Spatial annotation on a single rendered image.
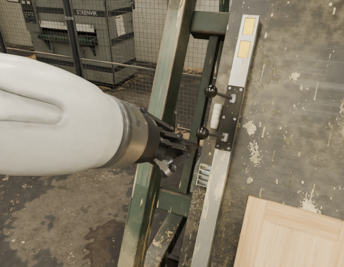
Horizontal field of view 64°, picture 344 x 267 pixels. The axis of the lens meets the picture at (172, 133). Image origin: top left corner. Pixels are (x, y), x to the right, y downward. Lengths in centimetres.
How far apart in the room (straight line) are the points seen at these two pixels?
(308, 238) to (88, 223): 193
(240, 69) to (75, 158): 70
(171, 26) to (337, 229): 79
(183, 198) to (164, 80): 42
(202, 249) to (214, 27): 74
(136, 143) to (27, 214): 249
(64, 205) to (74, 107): 251
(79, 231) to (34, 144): 227
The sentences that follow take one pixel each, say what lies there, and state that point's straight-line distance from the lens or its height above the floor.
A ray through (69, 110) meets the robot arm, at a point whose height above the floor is 174.
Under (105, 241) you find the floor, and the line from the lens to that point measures 237.
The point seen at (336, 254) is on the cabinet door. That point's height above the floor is 116.
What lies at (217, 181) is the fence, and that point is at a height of 127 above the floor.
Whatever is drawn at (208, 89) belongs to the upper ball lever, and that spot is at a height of 156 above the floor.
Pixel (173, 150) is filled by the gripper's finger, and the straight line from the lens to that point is 47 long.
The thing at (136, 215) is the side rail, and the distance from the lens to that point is 98.
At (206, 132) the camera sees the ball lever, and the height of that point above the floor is 145.
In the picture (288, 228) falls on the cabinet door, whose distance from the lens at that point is 91.
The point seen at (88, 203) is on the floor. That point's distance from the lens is 269.
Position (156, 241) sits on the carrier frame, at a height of 79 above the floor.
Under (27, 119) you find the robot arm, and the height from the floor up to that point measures 174.
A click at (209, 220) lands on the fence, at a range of 91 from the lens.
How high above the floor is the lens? 184
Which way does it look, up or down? 31 degrees down
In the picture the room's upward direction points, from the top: straight up
